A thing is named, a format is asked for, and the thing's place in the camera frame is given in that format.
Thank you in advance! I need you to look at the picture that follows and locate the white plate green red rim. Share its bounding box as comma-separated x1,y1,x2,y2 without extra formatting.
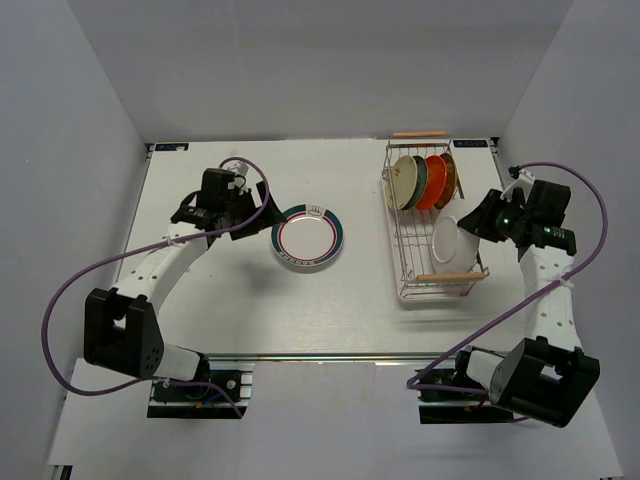
270,204,345,270

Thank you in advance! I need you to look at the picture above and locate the orange plate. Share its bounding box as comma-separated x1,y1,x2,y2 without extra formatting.
416,155,447,210

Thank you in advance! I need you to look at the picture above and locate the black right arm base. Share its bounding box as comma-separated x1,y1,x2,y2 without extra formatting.
417,350,516,425

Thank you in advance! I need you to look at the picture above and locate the cream plate with print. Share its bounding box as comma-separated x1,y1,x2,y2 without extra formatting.
387,155,417,211

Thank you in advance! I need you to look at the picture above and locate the plain white bowl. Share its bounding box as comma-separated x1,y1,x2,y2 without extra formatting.
430,214,480,274

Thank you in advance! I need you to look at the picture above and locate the white wire dish rack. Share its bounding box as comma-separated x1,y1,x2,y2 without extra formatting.
381,131,490,304

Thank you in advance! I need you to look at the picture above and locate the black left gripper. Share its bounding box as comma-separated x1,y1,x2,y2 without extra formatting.
222,182,287,241

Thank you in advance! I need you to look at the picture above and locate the brown plate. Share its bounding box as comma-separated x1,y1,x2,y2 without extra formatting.
434,153,458,210

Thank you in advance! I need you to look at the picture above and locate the dark green plate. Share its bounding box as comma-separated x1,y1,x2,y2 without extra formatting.
409,155,428,208

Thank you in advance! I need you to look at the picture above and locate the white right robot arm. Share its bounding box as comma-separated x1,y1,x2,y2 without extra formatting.
451,167,600,428

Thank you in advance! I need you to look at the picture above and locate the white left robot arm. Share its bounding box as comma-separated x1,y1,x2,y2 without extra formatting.
83,157,285,399

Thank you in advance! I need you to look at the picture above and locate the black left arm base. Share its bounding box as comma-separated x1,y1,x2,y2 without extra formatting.
147,357,254,420

